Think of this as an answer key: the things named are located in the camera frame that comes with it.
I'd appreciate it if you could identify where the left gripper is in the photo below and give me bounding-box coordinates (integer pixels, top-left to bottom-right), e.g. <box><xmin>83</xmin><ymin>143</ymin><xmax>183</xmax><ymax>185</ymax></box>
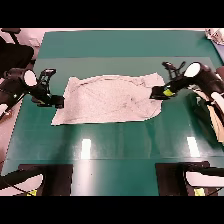
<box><xmin>31</xmin><ymin>85</ymin><xmax>65</xmax><ymax>110</ymax></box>

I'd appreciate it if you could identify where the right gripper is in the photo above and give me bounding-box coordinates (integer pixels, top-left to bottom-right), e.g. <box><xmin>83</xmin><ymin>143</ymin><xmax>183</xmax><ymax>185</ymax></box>
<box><xmin>149</xmin><ymin>84</ymin><xmax>177</xmax><ymax>101</ymax></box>

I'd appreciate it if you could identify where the light grey T-shirt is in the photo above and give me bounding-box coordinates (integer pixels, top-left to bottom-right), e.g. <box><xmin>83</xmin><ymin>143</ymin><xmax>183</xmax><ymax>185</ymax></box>
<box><xmin>50</xmin><ymin>72</ymin><xmax>166</xmax><ymax>127</ymax></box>

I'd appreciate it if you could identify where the black office chair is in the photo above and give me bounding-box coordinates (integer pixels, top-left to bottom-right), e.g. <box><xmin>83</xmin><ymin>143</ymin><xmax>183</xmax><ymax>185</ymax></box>
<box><xmin>0</xmin><ymin>28</ymin><xmax>36</xmax><ymax>79</ymax></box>

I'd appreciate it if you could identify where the beige garment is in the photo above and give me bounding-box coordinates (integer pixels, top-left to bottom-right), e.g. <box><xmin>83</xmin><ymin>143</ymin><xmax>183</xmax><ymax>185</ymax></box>
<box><xmin>201</xmin><ymin>97</ymin><xmax>224</xmax><ymax>145</ymax></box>

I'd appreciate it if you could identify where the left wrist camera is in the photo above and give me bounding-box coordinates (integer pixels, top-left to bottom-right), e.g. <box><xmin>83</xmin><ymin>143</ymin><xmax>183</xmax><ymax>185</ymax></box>
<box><xmin>38</xmin><ymin>68</ymin><xmax>57</xmax><ymax>88</ymax></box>

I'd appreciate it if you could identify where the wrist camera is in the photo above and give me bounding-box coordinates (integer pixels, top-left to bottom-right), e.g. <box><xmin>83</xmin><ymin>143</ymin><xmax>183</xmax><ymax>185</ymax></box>
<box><xmin>161</xmin><ymin>60</ymin><xmax>187</xmax><ymax>81</ymax></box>
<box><xmin>38</xmin><ymin>68</ymin><xmax>57</xmax><ymax>88</ymax></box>

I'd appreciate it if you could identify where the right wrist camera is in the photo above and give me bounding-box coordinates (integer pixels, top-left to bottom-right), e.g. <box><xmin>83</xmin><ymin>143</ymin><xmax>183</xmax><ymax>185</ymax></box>
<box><xmin>161</xmin><ymin>60</ymin><xmax>187</xmax><ymax>81</ymax></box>

